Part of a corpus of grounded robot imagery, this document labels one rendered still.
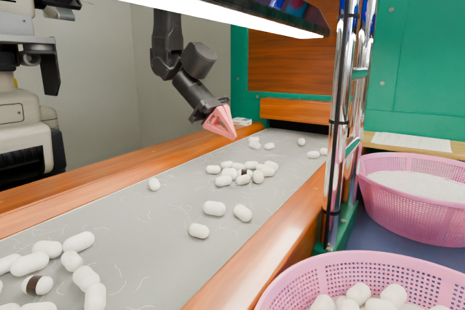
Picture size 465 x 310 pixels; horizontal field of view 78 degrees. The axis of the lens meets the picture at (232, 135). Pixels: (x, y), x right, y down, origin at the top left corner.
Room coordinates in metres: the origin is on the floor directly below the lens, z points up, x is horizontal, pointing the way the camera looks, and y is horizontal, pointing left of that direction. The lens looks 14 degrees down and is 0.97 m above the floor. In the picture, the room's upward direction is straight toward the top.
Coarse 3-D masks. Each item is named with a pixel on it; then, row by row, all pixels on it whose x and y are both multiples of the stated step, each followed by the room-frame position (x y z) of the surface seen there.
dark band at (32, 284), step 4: (36, 276) 0.26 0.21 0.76; (40, 276) 0.26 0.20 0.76; (32, 280) 0.25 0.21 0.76; (36, 280) 0.25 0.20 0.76; (28, 284) 0.25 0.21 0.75; (32, 284) 0.25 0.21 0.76; (36, 284) 0.25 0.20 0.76; (28, 288) 0.25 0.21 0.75; (32, 288) 0.24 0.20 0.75; (28, 292) 0.24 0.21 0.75; (32, 292) 0.24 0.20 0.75
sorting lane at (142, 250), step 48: (240, 144) 0.83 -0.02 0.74; (288, 144) 0.83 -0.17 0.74; (144, 192) 0.49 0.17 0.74; (192, 192) 0.49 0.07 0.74; (240, 192) 0.49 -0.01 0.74; (288, 192) 0.49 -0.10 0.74; (0, 240) 0.34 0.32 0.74; (48, 240) 0.34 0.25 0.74; (96, 240) 0.34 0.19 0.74; (144, 240) 0.34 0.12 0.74; (192, 240) 0.34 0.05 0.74; (240, 240) 0.34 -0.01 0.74; (144, 288) 0.26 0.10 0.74; (192, 288) 0.26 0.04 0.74
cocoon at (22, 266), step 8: (24, 256) 0.28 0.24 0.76; (32, 256) 0.28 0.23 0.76; (40, 256) 0.29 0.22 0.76; (48, 256) 0.30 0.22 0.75; (16, 264) 0.27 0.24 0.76; (24, 264) 0.27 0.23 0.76; (32, 264) 0.28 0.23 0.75; (40, 264) 0.28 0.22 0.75; (16, 272) 0.27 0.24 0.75; (24, 272) 0.27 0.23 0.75; (32, 272) 0.28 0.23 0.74
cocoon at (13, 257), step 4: (8, 256) 0.29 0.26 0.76; (12, 256) 0.29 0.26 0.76; (16, 256) 0.29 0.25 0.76; (20, 256) 0.29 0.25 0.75; (0, 260) 0.28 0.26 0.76; (4, 260) 0.28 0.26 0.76; (8, 260) 0.28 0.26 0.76; (12, 260) 0.28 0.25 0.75; (0, 264) 0.28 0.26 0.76; (4, 264) 0.28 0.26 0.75; (8, 264) 0.28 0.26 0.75; (0, 268) 0.27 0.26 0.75; (4, 268) 0.28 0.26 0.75; (8, 268) 0.28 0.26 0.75; (0, 272) 0.27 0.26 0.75; (4, 272) 0.28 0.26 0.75
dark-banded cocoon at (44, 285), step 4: (32, 276) 0.26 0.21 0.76; (44, 276) 0.26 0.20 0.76; (24, 280) 0.25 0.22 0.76; (28, 280) 0.25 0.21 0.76; (40, 280) 0.25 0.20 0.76; (44, 280) 0.25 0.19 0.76; (48, 280) 0.25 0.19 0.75; (52, 280) 0.26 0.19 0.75; (24, 284) 0.25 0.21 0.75; (40, 284) 0.25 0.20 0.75; (44, 284) 0.25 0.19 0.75; (48, 284) 0.25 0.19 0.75; (52, 284) 0.25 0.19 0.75; (24, 288) 0.25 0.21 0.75; (36, 288) 0.25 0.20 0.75; (40, 288) 0.25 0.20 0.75; (44, 288) 0.25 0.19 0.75; (48, 288) 0.25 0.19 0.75; (24, 292) 0.25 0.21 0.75; (36, 292) 0.24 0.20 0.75; (40, 292) 0.24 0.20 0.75; (44, 292) 0.25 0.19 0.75
